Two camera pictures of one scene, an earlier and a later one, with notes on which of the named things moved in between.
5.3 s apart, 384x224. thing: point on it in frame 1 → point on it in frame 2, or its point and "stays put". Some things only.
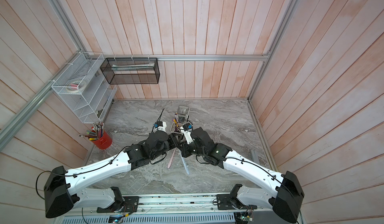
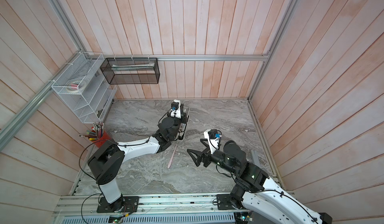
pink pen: [169, 164] stays put
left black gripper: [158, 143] → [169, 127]
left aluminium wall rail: [6, 129] stays put
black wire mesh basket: [131, 70] stays put
